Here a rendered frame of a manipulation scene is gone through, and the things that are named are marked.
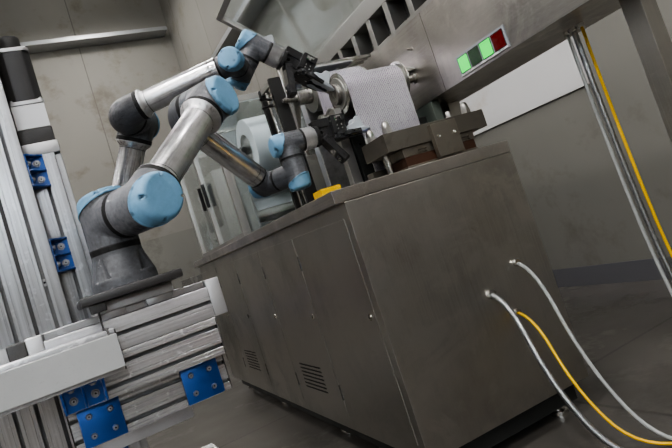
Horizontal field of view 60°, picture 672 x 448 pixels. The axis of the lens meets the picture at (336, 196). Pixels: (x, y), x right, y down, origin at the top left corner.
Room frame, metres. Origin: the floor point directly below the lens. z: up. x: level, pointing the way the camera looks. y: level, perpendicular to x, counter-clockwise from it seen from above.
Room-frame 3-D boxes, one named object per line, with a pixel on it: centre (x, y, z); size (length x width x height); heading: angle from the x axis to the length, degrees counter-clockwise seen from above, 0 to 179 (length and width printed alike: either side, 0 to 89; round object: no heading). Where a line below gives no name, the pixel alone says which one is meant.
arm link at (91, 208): (1.39, 0.53, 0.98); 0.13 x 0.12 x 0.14; 60
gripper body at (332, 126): (1.95, -0.05, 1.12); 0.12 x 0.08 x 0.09; 114
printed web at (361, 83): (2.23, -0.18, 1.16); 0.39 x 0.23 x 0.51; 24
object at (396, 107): (2.05, -0.26, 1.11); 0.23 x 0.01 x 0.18; 114
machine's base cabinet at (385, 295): (2.93, 0.22, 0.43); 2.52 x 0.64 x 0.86; 24
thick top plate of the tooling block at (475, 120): (1.96, -0.35, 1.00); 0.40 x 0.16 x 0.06; 114
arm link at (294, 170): (1.90, 0.11, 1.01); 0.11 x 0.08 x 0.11; 60
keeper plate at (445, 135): (1.88, -0.40, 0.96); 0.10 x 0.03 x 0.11; 114
